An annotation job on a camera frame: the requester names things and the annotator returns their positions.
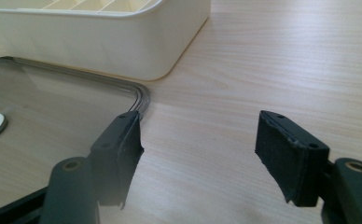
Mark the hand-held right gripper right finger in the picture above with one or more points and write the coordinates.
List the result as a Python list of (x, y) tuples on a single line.
[(294, 158)]

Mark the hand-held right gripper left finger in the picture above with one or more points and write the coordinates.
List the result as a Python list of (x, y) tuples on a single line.
[(114, 161)]

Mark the clear glass lid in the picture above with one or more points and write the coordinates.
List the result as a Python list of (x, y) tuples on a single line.
[(61, 102)]

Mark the cream plastic compartment box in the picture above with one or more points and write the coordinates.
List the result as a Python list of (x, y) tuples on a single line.
[(101, 34)]

